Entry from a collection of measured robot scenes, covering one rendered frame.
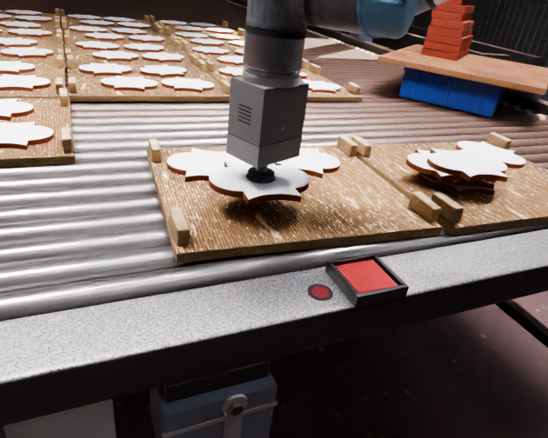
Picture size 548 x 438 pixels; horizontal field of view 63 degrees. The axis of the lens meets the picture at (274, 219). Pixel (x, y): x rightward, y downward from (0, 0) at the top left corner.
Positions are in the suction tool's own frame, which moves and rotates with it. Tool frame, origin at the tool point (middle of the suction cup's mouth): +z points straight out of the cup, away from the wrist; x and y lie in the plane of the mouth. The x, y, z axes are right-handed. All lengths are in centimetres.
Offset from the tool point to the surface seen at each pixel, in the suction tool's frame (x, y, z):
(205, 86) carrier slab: -58, -35, 3
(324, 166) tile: -3.6, -20.6, 3.1
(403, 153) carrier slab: -0.4, -44.1, 4.2
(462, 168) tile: 16.0, -33.5, -1.0
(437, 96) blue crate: -21, -100, 3
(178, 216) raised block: -1.0, 13.5, 1.5
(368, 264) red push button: 18.5, -2.8, 4.9
